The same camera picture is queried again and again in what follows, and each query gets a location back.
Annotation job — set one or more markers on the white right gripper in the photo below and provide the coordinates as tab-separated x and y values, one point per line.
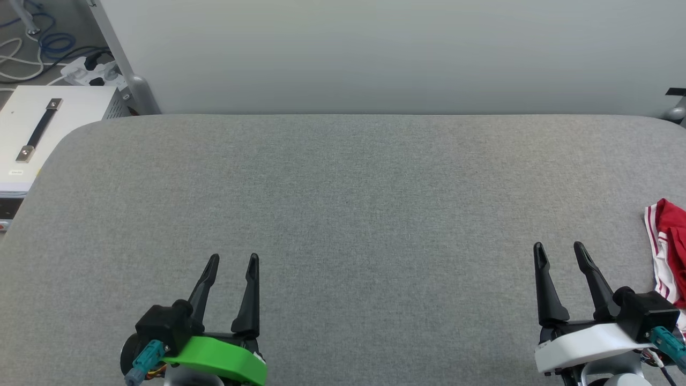
584	343

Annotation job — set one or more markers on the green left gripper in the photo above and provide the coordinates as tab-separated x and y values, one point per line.
225	359

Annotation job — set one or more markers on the red and white shirt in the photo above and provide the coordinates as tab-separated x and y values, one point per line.
672	252

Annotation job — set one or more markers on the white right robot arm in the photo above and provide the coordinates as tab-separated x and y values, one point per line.
611	372

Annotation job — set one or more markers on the grey round partition foot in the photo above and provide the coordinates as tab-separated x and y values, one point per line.
676	113

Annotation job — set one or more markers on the black tape strip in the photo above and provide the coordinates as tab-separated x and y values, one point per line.
676	91

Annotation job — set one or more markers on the white equipment case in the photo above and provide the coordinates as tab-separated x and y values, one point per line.
80	107

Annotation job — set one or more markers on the grey metal stand leg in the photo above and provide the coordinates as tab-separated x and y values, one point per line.
25	19

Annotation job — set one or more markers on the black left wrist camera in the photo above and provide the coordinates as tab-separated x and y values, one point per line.
166	324

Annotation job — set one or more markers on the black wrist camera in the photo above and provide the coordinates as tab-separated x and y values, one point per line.
646	313
166	324

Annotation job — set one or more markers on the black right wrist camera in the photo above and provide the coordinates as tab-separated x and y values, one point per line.
646	313

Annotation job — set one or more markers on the grey metal partition post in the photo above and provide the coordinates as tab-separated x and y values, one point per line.
126	64

